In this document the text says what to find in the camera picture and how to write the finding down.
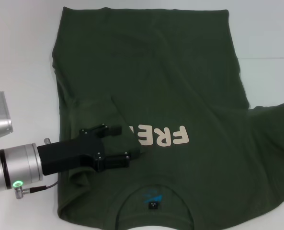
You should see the dark green FREE t-shirt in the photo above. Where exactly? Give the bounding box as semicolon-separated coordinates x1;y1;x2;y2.
51;6;284;230

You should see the left arm cable with plug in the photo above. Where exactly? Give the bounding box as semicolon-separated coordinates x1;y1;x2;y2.
14;178;61;196

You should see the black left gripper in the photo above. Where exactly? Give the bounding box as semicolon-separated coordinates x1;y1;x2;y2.
37;123;141;176

